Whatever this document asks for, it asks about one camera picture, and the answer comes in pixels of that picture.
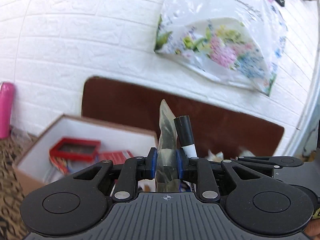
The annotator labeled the clear grey plastic packet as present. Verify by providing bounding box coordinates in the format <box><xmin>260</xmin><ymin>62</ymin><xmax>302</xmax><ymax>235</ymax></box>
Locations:
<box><xmin>155</xmin><ymin>100</ymin><xmax>180</xmax><ymax>193</ymax></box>

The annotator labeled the black marker pen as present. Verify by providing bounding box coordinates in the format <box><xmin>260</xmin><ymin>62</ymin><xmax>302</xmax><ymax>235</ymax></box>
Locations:
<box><xmin>174</xmin><ymin>115</ymin><xmax>197</xmax><ymax>158</ymax></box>

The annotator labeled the red black tray box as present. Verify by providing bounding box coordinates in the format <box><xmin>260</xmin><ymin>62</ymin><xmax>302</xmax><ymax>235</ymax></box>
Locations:
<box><xmin>49</xmin><ymin>137</ymin><xmax>101</xmax><ymax>162</ymax></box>

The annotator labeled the person's right hand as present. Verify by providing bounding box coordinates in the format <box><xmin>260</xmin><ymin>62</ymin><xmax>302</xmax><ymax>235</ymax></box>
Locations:
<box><xmin>304</xmin><ymin>219</ymin><xmax>320</xmax><ymax>240</ymax></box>

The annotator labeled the red small box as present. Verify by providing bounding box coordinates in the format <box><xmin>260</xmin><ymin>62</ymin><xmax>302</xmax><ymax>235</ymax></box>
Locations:
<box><xmin>98</xmin><ymin>150</ymin><xmax>133</xmax><ymax>165</ymax></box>

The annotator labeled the dark brown headboard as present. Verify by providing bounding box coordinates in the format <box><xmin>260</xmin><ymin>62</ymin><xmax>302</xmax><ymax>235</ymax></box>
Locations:
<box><xmin>81</xmin><ymin>76</ymin><xmax>284</xmax><ymax>158</ymax></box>

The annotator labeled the floral plastic bag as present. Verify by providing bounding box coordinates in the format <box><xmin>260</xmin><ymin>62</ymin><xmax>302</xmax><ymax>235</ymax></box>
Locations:
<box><xmin>154</xmin><ymin>0</ymin><xmax>287</xmax><ymax>95</ymax></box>

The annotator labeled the pink thermos bottle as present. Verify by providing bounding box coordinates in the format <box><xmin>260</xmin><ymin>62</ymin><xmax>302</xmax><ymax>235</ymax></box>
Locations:
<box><xmin>0</xmin><ymin>82</ymin><xmax>15</xmax><ymax>139</ymax></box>

